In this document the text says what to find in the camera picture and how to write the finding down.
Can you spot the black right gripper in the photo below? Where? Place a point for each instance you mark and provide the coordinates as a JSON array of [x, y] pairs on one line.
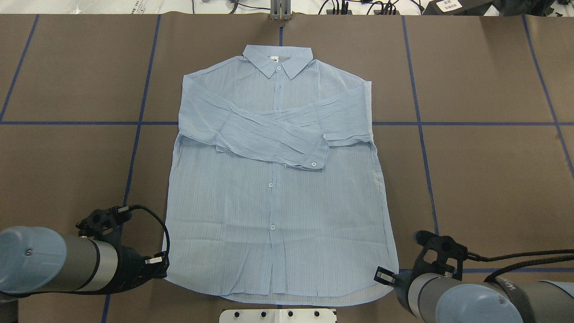
[[400, 287]]

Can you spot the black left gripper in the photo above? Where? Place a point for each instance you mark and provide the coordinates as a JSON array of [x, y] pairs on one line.
[[131, 264]]

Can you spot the light blue button-up shirt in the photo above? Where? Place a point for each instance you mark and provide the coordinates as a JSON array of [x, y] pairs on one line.
[[276, 193]]

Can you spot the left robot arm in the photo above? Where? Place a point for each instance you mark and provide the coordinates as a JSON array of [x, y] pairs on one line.
[[39, 260]]

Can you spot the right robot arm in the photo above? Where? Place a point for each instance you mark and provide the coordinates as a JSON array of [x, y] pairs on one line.
[[436, 298]]

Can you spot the black box with label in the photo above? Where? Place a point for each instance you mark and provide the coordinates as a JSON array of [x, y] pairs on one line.
[[457, 7]]

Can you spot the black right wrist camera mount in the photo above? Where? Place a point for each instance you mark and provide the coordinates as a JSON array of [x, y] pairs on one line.
[[450, 255]]

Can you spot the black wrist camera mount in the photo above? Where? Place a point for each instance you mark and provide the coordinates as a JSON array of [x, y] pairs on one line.
[[104, 225], [450, 255]]

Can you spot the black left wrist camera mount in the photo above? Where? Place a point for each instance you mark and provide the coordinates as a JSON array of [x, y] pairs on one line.
[[104, 225]]

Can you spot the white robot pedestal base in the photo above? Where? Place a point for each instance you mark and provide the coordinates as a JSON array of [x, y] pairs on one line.
[[304, 315]]

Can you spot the aluminium frame post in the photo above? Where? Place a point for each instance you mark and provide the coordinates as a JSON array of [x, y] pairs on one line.
[[280, 10]]

